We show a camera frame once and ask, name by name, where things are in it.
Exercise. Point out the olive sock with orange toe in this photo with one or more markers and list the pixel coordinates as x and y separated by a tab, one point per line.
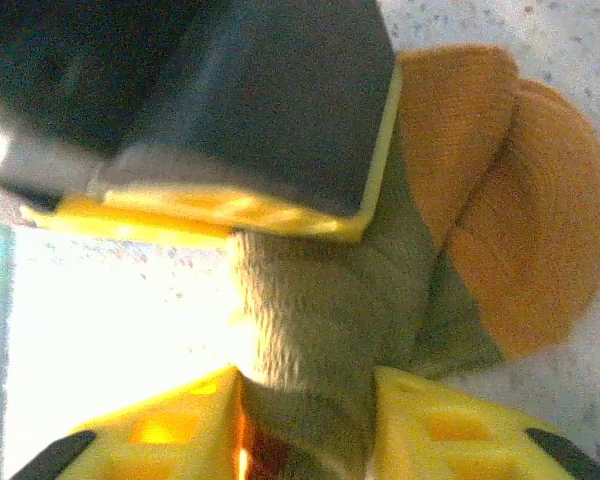
330	310

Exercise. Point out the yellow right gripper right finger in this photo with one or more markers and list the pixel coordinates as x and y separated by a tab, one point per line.
455	435

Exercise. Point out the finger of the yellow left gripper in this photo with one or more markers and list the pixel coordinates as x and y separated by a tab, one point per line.
205	100

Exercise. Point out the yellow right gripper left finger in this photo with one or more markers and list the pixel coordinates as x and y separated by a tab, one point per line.
170	430

